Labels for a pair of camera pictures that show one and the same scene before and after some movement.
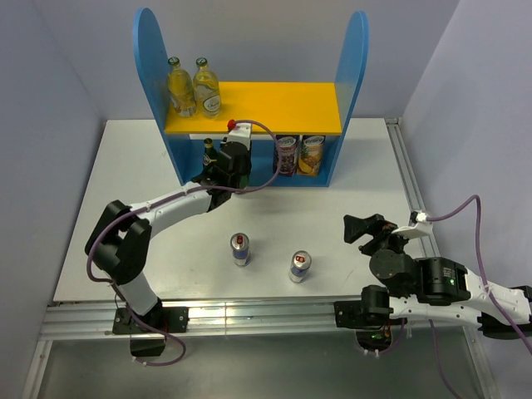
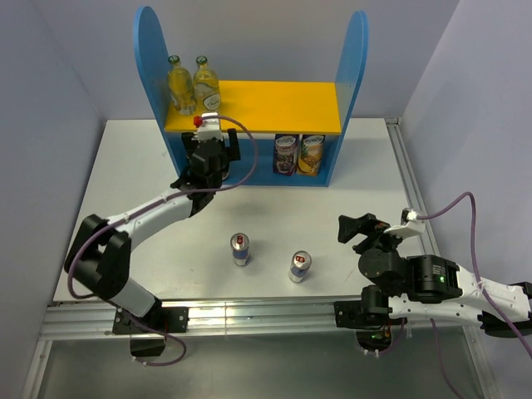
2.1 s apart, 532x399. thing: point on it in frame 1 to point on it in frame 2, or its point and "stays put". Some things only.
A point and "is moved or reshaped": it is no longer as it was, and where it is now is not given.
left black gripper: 246,169 to 233,152
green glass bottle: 243,181 is moved or reshaped
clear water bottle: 180,89 stays put
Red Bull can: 300,266 stays put
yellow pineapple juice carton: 310,154 stays put
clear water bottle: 206,91 stays put
